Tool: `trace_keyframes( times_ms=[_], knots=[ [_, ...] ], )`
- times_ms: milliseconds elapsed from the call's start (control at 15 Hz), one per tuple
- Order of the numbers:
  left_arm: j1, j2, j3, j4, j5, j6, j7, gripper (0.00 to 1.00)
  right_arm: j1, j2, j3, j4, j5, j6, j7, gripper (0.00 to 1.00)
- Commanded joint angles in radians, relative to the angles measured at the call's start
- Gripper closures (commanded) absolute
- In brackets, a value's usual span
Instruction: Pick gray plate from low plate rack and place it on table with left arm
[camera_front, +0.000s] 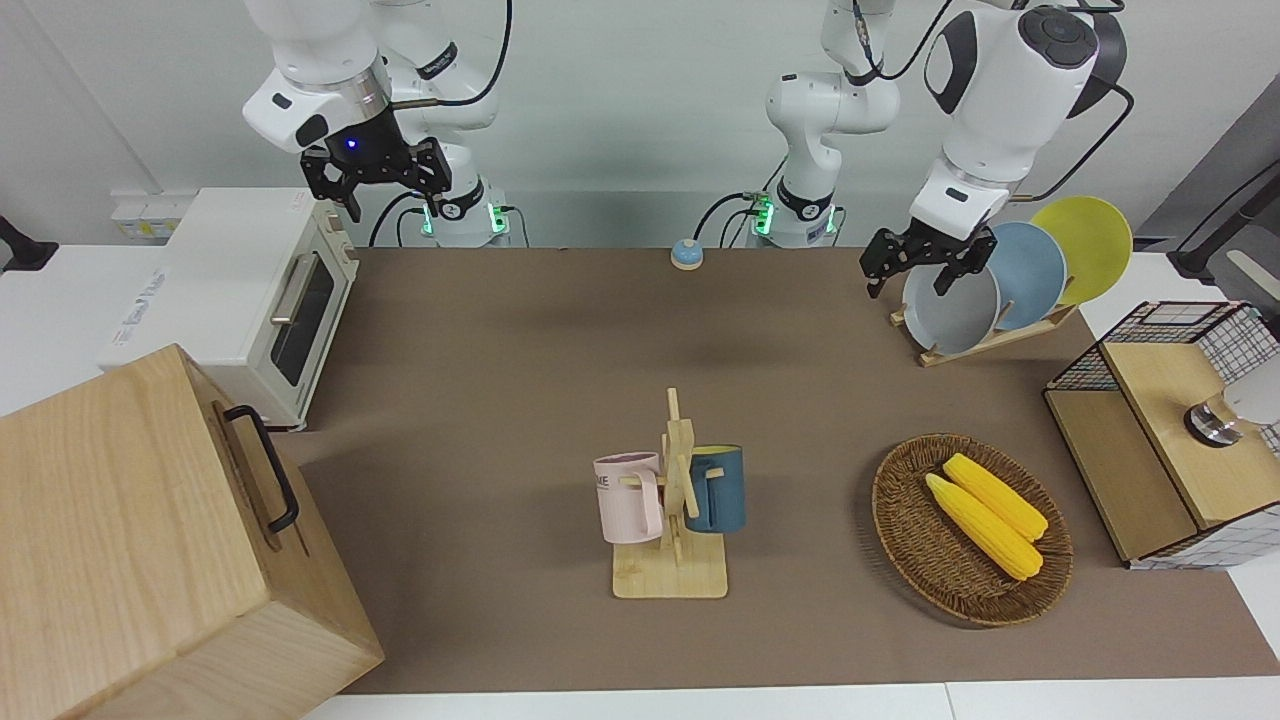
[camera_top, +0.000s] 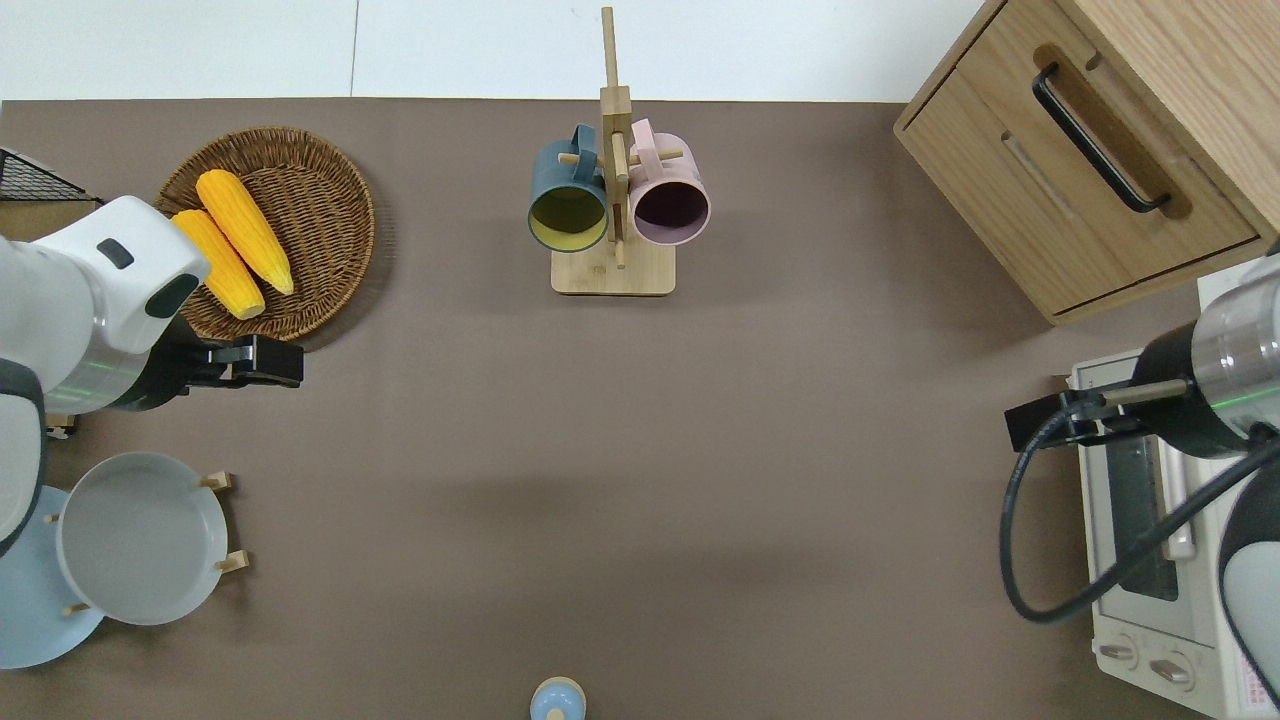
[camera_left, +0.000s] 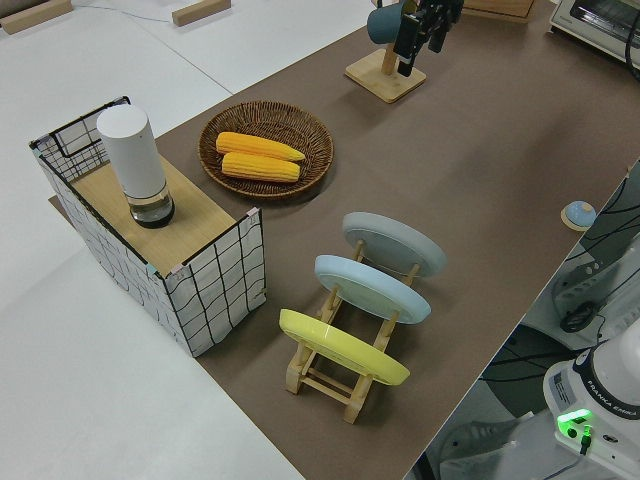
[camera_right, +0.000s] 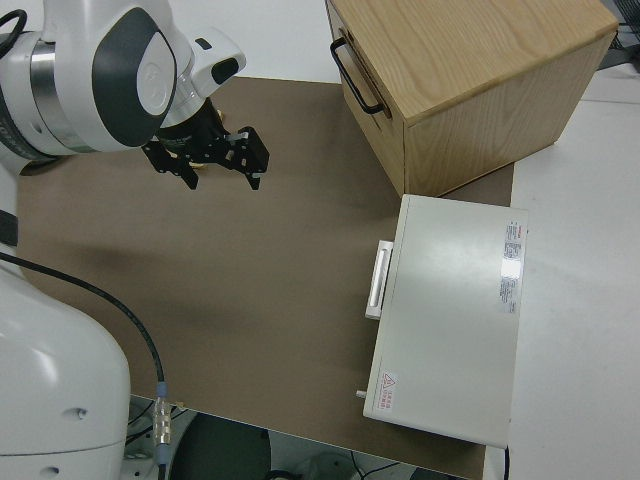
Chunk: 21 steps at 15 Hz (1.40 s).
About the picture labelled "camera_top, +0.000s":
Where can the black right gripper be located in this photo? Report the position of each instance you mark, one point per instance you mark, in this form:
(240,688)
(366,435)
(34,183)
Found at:
(1035,422)

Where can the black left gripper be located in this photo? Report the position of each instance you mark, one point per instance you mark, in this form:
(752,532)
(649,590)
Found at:
(262,363)

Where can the gray plate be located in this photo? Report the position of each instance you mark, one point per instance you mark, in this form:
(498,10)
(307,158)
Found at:
(140,540)

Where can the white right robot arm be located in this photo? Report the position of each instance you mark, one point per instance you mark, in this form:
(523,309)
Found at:
(1240,340)

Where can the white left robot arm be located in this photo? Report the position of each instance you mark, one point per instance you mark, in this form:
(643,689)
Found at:
(70,290)

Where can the low wooden plate rack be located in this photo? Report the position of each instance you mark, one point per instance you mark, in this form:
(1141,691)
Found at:
(232,561)

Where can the light blue plate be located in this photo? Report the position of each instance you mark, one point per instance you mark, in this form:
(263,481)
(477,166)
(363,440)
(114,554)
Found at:
(35,620)

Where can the yellow corn cob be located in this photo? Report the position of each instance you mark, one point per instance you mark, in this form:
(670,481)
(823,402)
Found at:
(228,275)
(250,235)

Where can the brown wicker basket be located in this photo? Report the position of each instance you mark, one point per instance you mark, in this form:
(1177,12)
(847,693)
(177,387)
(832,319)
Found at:
(320,220)

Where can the white toaster oven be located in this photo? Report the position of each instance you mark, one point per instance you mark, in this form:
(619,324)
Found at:
(1130,610)

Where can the wooden cabinet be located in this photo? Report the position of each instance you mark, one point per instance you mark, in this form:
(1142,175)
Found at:
(1020,190)

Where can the brown wooden board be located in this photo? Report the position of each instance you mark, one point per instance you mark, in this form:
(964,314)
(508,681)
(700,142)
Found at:
(18,222)

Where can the teal mug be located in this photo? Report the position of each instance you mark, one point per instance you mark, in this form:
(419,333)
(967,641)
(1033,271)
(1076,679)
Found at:
(566,218)

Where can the wooden mug tree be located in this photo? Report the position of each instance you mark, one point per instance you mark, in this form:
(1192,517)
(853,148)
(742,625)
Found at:
(615,275)

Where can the pink mug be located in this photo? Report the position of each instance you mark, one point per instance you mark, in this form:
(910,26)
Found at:
(670,205)

